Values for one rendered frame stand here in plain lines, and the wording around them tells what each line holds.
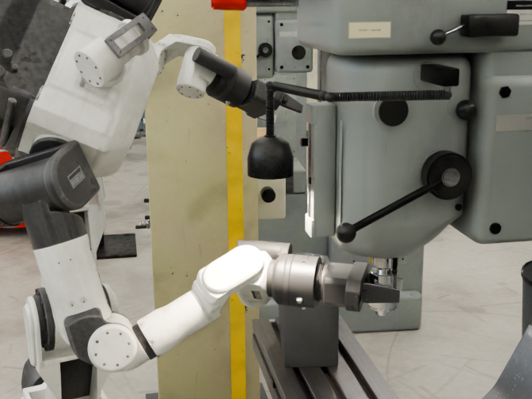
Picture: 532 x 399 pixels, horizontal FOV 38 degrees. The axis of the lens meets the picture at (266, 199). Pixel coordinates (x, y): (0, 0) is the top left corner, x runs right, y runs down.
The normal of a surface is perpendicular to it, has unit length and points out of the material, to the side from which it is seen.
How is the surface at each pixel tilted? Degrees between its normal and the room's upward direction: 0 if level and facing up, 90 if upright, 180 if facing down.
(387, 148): 90
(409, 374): 0
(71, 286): 78
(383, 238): 118
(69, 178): 72
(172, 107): 90
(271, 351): 0
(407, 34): 90
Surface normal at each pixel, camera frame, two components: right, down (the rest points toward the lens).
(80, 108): 0.38, -0.33
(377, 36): 0.18, 0.25
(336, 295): -0.25, 0.25
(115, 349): 0.22, 0.04
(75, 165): 0.91, -0.23
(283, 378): 0.00, -0.97
